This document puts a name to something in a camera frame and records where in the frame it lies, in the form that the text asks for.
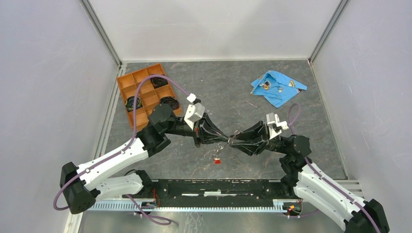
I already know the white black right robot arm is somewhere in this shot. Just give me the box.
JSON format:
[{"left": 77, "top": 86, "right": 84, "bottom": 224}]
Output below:
[{"left": 230, "top": 121, "right": 390, "bottom": 233}]

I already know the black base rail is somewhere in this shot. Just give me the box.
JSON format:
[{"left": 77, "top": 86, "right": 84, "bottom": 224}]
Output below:
[{"left": 122, "top": 178, "right": 313, "bottom": 208}]

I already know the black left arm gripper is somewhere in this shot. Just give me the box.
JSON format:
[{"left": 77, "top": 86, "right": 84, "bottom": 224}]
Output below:
[{"left": 163, "top": 112, "right": 230, "bottom": 147}]

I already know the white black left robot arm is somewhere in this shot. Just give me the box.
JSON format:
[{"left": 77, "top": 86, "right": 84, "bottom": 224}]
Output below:
[{"left": 58, "top": 102, "right": 229, "bottom": 214}]

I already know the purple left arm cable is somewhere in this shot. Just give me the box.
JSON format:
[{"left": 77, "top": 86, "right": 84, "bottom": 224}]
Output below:
[{"left": 53, "top": 74, "right": 190, "bottom": 211}]

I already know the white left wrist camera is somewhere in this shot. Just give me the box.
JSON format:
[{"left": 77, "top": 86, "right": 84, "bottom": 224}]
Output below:
[{"left": 184, "top": 93, "right": 205, "bottom": 130}]

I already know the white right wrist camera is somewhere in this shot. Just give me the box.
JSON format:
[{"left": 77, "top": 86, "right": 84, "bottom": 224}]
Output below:
[{"left": 266, "top": 113, "right": 289, "bottom": 136}]

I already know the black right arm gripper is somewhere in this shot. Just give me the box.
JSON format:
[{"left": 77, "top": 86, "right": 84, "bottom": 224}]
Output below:
[{"left": 229, "top": 121, "right": 287, "bottom": 157}]

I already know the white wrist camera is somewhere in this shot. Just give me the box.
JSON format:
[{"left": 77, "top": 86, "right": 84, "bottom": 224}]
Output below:
[
  {"left": 184, "top": 93, "right": 205, "bottom": 130},
  {"left": 266, "top": 113, "right": 289, "bottom": 136}
]

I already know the black coiled item top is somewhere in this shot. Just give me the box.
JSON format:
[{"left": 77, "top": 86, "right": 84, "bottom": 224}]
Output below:
[{"left": 150, "top": 76, "right": 169, "bottom": 89}]

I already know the black green coiled item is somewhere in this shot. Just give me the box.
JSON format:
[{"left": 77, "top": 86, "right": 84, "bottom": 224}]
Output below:
[{"left": 125, "top": 96, "right": 142, "bottom": 112}]

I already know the blue patterned cloth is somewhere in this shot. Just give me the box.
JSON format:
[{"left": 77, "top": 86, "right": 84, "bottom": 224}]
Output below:
[{"left": 251, "top": 70, "right": 307, "bottom": 108}]

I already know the black coiled item right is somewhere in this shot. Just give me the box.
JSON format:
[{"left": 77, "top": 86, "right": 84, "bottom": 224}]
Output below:
[{"left": 159, "top": 96, "right": 180, "bottom": 110}]

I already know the silver toothed front rail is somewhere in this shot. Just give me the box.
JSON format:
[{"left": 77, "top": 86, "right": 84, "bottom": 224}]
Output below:
[{"left": 88, "top": 200, "right": 292, "bottom": 214}]

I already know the metal key holder plate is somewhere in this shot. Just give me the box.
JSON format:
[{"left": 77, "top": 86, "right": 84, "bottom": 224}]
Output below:
[{"left": 212, "top": 130, "right": 241, "bottom": 160}]

